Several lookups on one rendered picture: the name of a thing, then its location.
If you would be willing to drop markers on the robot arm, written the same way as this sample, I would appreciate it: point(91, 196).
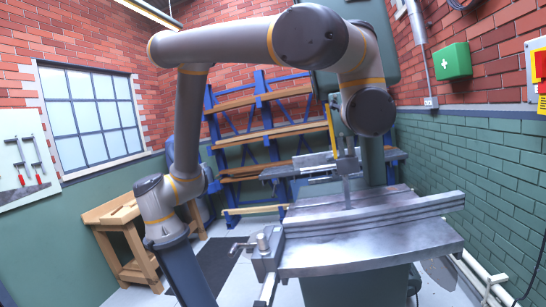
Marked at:
point(187, 128)

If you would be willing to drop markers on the yellow blade guard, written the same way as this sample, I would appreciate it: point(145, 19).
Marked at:
point(331, 132)

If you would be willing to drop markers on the grey cam lever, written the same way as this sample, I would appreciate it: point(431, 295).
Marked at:
point(243, 246)

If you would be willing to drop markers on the grey rip fence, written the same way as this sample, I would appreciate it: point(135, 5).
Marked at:
point(375, 211)

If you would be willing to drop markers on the green bandsaw body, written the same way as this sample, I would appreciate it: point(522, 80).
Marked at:
point(354, 290)

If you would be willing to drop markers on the grey machine table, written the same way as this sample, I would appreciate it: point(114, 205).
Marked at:
point(281, 171)

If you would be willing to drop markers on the wooden plank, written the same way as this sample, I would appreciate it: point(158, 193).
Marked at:
point(273, 133)
point(256, 168)
point(273, 97)
point(256, 209)

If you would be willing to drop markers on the blue lumber rack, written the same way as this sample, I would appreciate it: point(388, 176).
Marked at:
point(262, 98)

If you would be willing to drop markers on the black floor mat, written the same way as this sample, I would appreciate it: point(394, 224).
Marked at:
point(222, 260)

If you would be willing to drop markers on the wooden workbench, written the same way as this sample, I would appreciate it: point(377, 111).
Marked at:
point(111, 213)

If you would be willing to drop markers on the grey framed window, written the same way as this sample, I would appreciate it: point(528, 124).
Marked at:
point(91, 119)

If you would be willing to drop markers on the ceiling light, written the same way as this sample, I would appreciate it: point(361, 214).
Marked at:
point(149, 13)

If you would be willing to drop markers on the green first aid box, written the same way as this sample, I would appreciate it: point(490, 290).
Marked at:
point(452, 62)

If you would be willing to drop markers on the white tool board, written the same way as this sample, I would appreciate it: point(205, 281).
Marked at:
point(21, 162)

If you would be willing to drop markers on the white fence rail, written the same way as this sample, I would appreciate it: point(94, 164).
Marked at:
point(268, 290)

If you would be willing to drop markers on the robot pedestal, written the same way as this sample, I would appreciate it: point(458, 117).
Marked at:
point(183, 277)

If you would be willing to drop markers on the grey wall socket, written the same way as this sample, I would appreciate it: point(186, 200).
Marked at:
point(431, 102)

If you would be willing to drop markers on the grey duct pipe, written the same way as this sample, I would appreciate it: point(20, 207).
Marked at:
point(417, 21)

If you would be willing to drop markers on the white wall pipe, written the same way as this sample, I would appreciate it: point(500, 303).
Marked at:
point(482, 273)

